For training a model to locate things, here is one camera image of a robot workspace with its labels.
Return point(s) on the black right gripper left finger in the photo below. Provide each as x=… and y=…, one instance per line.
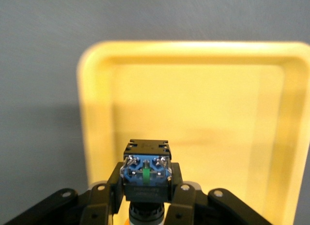
x=97, y=205

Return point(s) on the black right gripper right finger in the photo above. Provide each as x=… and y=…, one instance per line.
x=193, y=205

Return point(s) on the dark grey table cover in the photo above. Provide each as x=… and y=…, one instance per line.
x=36, y=65

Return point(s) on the yellow push button switch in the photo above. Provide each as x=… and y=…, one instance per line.
x=145, y=174

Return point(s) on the yellow plastic tray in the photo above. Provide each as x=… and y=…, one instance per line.
x=193, y=101

